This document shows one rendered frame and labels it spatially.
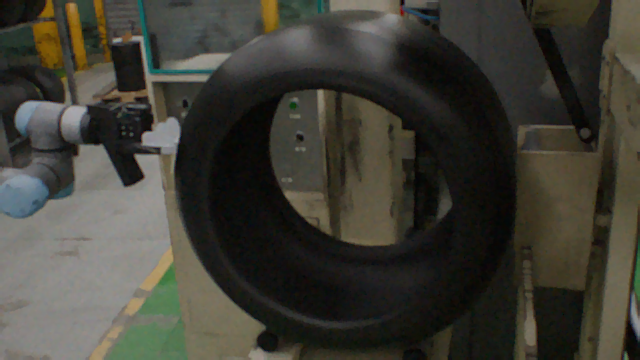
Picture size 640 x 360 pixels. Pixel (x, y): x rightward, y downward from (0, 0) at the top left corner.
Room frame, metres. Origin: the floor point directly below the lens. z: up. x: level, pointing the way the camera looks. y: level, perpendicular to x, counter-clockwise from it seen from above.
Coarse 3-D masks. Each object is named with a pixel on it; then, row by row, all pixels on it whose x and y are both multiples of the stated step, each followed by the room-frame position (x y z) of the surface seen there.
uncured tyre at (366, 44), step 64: (256, 64) 1.00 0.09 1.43; (320, 64) 0.96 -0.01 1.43; (384, 64) 0.94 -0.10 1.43; (448, 64) 0.97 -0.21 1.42; (192, 128) 1.04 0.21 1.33; (256, 128) 1.30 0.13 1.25; (448, 128) 0.91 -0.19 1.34; (192, 192) 1.03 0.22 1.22; (256, 192) 1.30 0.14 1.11; (512, 192) 0.93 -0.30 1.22; (256, 256) 1.20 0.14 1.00; (320, 256) 1.26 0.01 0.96; (384, 256) 1.22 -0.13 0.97; (448, 256) 0.90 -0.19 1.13; (256, 320) 1.03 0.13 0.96; (320, 320) 0.97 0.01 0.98; (384, 320) 0.93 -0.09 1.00; (448, 320) 0.93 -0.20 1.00
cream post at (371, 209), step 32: (352, 0) 1.36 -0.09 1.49; (384, 0) 1.34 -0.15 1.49; (352, 96) 1.37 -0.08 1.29; (352, 128) 1.37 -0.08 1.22; (384, 128) 1.35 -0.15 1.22; (352, 160) 1.37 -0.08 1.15; (384, 160) 1.35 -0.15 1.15; (352, 192) 1.37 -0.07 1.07; (384, 192) 1.35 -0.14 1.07; (352, 224) 1.37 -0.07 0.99; (384, 224) 1.35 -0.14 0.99
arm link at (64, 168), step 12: (36, 156) 1.22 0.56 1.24; (48, 156) 1.22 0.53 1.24; (60, 156) 1.23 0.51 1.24; (72, 156) 1.26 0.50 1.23; (60, 168) 1.20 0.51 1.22; (72, 168) 1.25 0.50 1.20; (60, 180) 1.19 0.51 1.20; (72, 180) 1.25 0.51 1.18; (60, 192) 1.22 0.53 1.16; (72, 192) 1.25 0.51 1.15
